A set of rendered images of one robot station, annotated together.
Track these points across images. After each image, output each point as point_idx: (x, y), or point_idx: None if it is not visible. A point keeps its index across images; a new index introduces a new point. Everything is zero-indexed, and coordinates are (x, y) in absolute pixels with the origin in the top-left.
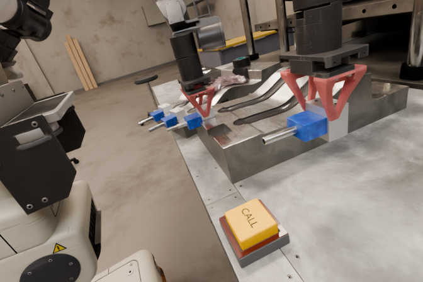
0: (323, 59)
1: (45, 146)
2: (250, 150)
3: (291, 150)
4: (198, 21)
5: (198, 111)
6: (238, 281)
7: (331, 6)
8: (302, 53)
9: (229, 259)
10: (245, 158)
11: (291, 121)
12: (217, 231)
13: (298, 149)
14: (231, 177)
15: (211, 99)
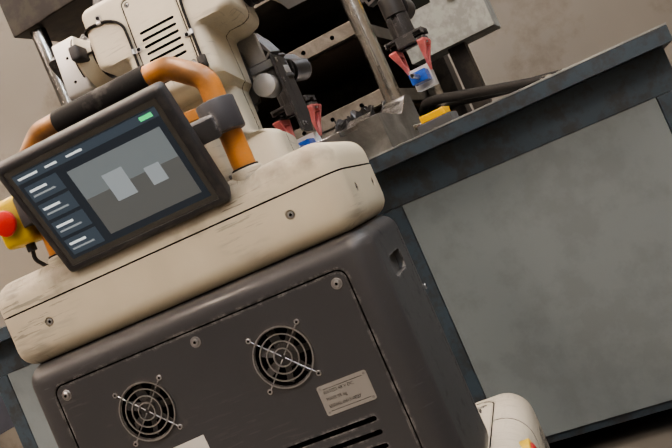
0: (418, 28)
1: (293, 81)
2: (388, 122)
3: (405, 136)
4: (284, 55)
5: (307, 136)
6: (457, 119)
7: (406, 12)
8: (402, 34)
9: (443, 124)
10: (389, 128)
11: (413, 73)
12: (421, 134)
13: (408, 138)
14: (390, 141)
15: (320, 116)
